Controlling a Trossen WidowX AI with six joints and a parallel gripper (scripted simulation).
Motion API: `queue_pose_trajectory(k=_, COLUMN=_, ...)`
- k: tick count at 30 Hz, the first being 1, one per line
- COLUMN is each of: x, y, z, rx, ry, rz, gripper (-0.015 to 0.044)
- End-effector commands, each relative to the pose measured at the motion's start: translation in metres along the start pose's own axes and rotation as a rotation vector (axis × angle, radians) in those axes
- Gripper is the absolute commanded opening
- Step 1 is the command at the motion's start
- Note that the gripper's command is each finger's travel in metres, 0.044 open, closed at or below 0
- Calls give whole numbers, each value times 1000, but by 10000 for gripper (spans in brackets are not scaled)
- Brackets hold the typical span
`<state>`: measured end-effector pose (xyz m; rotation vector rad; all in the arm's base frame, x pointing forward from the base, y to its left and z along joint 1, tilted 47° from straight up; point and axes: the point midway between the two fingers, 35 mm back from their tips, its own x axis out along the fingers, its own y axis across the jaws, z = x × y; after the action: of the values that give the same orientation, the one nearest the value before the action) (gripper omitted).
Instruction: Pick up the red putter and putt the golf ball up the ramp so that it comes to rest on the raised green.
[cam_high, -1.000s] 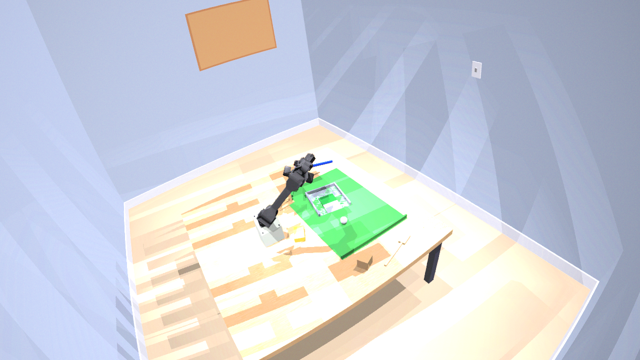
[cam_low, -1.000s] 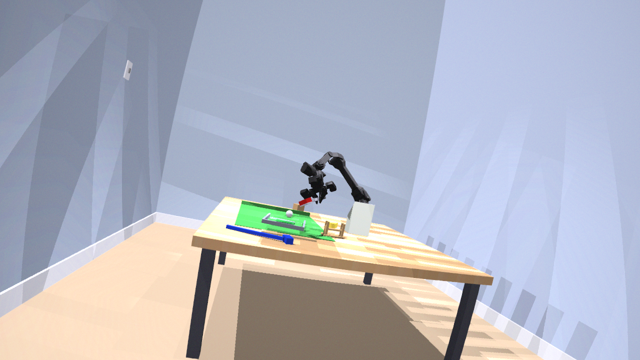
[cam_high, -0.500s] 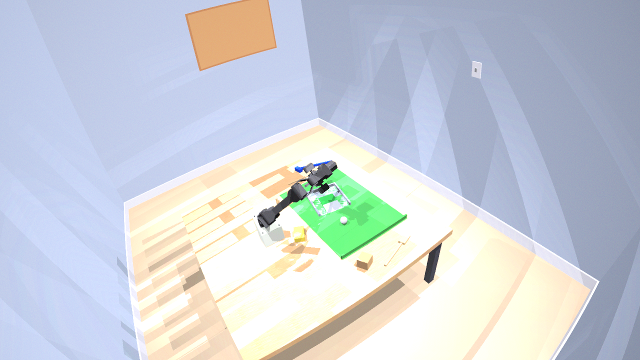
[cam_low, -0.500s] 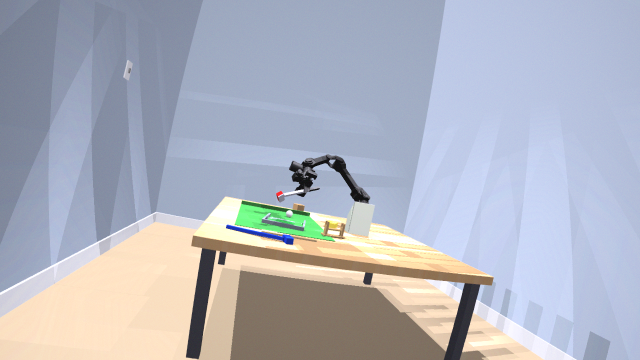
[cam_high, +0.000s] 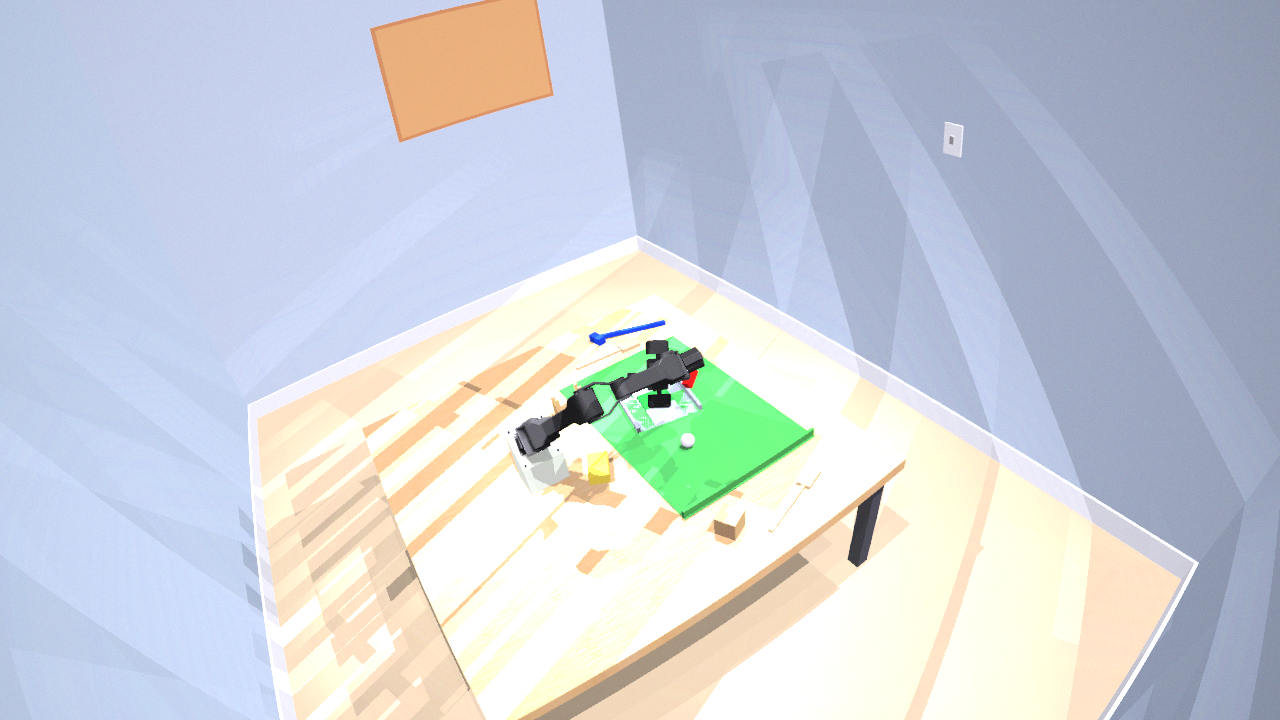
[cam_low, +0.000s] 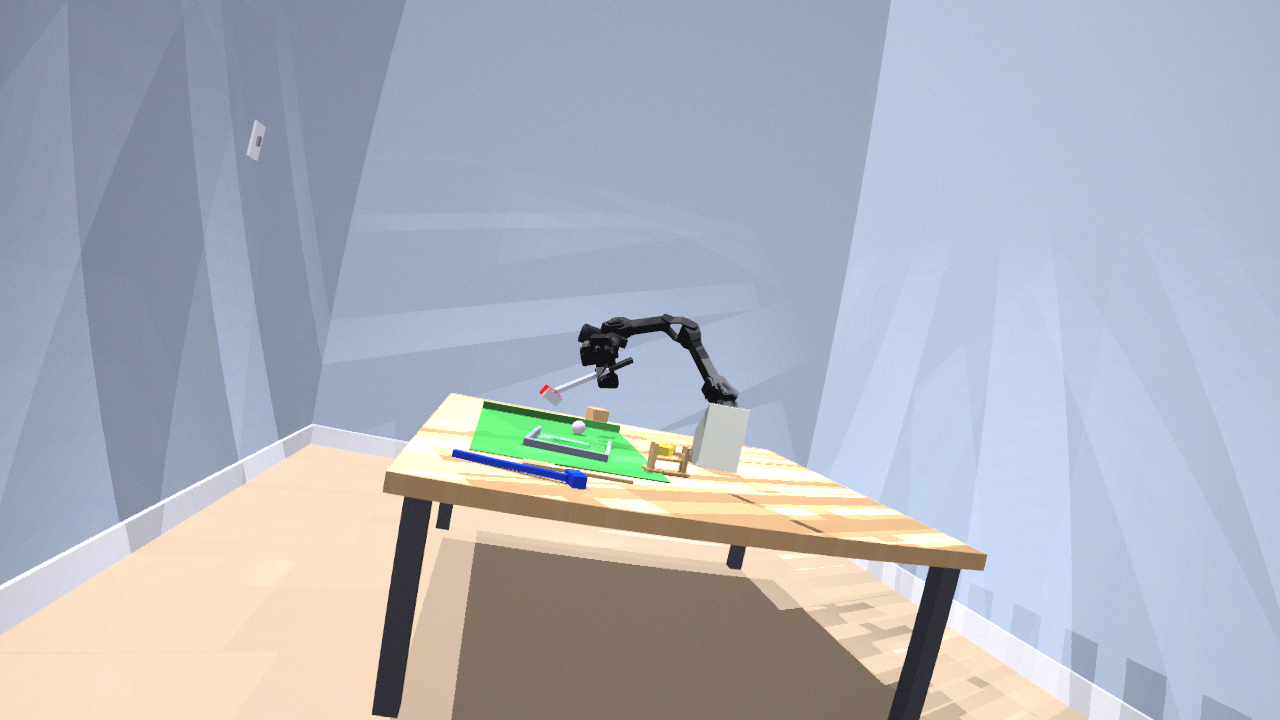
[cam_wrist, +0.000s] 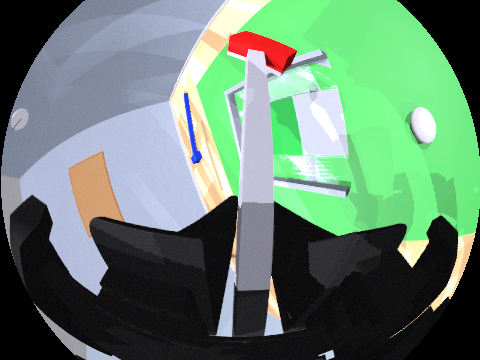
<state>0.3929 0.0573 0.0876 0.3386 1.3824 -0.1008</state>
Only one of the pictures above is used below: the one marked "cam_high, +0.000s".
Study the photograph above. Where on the blue golf putter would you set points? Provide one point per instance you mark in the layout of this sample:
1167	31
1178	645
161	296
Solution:
600	339

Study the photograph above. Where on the small tan cube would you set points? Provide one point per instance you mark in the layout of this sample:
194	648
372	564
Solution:
729	521

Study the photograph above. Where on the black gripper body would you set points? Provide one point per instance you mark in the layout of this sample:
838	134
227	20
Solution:
658	400

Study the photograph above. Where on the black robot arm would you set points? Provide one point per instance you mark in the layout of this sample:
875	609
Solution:
535	435

